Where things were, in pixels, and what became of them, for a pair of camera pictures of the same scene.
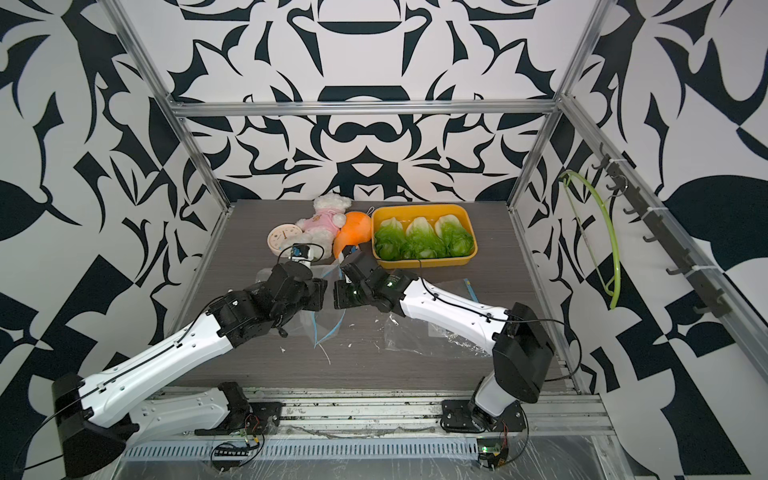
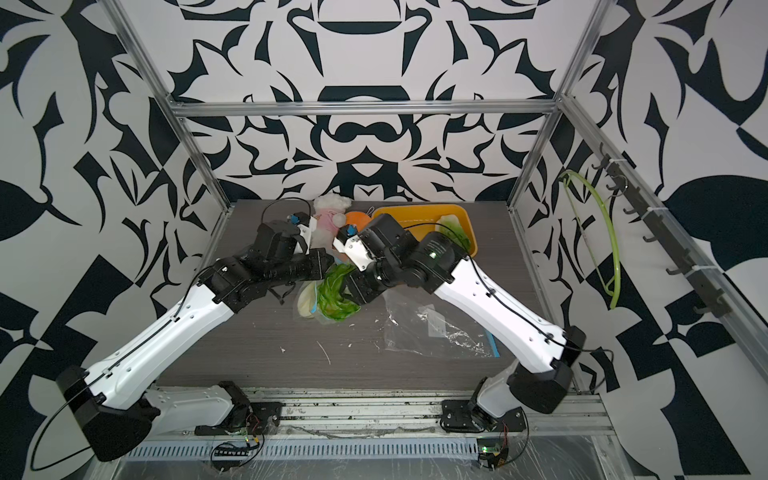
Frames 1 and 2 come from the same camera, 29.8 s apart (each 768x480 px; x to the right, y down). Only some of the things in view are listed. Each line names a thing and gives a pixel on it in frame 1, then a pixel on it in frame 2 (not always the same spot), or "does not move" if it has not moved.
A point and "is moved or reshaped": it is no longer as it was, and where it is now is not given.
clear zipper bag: (406, 334) does not move
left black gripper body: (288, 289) -> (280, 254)
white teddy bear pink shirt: (322, 227) does not move
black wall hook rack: (660, 232) does not move
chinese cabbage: (456, 241) does not move
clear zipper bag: (315, 325) is moved or reshaped
